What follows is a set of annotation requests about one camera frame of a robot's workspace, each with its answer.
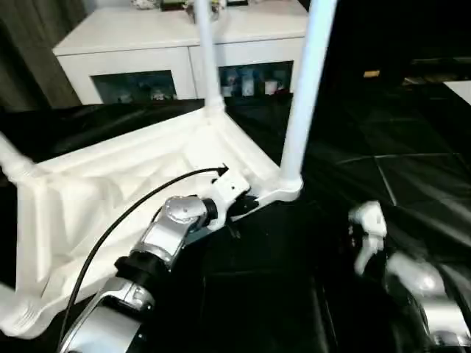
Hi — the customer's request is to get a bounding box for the white plastic table leg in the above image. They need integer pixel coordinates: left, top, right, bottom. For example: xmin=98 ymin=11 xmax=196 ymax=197
xmin=193 ymin=0 xmax=227 ymax=115
xmin=0 ymin=131 xmax=38 ymax=185
xmin=278 ymin=0 xmax=339 ymax=185
xmin=0 ymin=285 xmax=42 ymax=332

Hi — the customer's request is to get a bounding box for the white plastic table top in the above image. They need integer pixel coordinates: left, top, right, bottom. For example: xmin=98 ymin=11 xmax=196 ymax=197
xmin=0 ymin=105 xmax=305 ymax=340

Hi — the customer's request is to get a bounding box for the black work mat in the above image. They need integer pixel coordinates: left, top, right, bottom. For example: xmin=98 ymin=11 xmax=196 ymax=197
xmin=0 ymin=79 xmax=471 ymax=353

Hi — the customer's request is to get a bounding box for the white cabinet with glass doors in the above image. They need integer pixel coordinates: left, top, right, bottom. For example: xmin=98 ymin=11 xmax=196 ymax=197
xmin=52 ymin=4 xmax=311 ymax=107

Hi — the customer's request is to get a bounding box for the grey curtain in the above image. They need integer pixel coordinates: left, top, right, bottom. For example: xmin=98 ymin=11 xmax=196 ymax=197
xmin=0 ymin=0 xmax=90 ymax=110

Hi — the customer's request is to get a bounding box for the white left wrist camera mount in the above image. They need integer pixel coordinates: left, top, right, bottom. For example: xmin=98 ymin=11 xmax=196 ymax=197
xmin=208 ymin=170 xmax=254 ymax=232

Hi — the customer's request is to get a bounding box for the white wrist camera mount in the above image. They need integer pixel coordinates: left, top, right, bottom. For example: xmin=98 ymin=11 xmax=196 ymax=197
xmin=347 ymin=200 xmax=388 ymax=276
xmin=208 ymin=170 xmax=254 ymax=232

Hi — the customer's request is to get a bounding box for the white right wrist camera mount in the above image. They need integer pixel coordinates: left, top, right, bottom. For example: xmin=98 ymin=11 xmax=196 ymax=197
xmin=347 ymin=200 xmax=388 ymax=276

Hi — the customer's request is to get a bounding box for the black left wrist camera cable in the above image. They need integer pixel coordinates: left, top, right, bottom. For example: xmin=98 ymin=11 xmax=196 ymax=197
xmin=54 ymin=166 xmax=230 ymax=353

